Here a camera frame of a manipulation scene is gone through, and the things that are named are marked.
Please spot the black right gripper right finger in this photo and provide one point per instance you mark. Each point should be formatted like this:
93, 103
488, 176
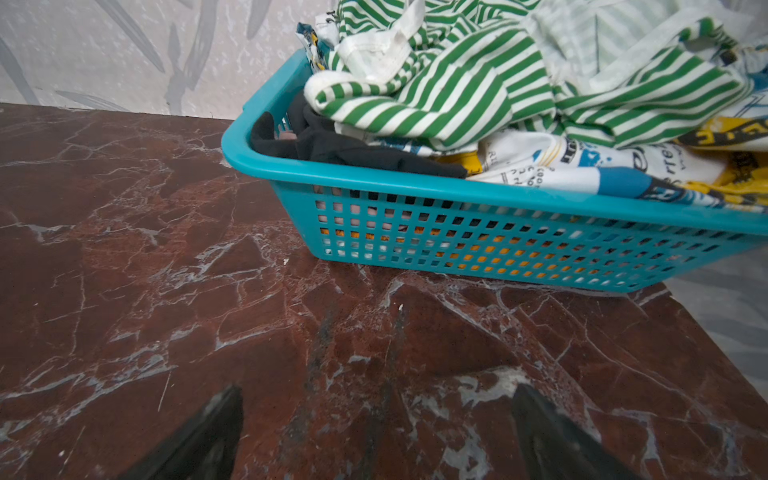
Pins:
554, 447

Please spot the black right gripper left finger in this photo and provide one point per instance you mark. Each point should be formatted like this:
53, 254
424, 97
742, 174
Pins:
204, 447

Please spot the green white striped shirt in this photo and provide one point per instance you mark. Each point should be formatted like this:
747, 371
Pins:
678, 91

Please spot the teal plastic laundry basket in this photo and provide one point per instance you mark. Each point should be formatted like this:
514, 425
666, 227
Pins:
450, 226

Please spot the black garment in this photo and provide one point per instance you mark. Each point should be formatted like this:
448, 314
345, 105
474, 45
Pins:
317, 141

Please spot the white yellow blue printed garment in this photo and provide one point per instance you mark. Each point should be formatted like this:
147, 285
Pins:
600, 165

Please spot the pale green striped garment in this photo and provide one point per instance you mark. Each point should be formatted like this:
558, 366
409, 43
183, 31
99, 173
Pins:
597, 45

